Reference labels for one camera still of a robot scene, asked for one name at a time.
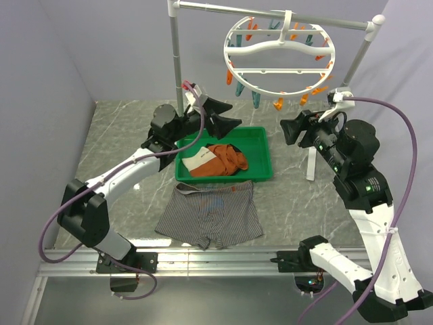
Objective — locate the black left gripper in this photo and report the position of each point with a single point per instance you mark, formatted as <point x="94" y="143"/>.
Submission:
<point x="222" y="125"/>

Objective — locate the aluminium mounting rail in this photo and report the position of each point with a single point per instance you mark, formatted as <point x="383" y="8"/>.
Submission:
<point x="181" y="262"/>

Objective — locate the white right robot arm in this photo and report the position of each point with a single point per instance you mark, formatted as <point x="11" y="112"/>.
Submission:
<point x="392" y="289"/>

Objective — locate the white round clip hanger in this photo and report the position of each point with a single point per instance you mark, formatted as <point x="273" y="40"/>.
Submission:
<point x="278" y="58"/>

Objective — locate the orange white underwear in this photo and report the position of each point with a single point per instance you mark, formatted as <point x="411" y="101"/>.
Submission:
<point x="216" y="160"/>

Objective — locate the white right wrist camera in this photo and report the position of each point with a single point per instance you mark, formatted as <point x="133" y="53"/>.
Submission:
<point x="339" y="100"/>

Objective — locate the teal clothes peg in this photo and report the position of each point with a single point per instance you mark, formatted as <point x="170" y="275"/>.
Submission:
<point x="239" y="89"/>
<point x="256" y="99"/>
<point x="238" y="40"/>

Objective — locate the orange clothes peg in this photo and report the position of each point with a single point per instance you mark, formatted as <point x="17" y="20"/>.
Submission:
<point x="229" y="77"/>
<point x="278" y="105"/>
<point x="304" y="99"/>
<point x="251" y="26"/>
<point x="319" y="90"/>

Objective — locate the white grey drying rack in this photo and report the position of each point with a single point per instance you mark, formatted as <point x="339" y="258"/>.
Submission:
<point x="302" y="33"/>

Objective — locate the green plastic tray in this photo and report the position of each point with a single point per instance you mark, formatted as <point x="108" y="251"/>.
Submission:
<point x="251" y="141"/>

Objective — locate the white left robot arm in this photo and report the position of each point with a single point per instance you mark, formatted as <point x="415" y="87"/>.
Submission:
<point x="86" y="204"/>

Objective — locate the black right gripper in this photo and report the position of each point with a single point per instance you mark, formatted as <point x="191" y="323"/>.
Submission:
<point x="306" y="120"/>

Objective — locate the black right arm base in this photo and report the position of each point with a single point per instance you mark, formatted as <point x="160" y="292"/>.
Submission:
<point x="298" y="261"/>

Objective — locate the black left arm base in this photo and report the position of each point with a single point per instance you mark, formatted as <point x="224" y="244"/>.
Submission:
<point x="145" y="261"/>

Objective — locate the grey striped boxer underwear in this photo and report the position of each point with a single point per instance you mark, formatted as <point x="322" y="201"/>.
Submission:
<point x="226" y="215"/>

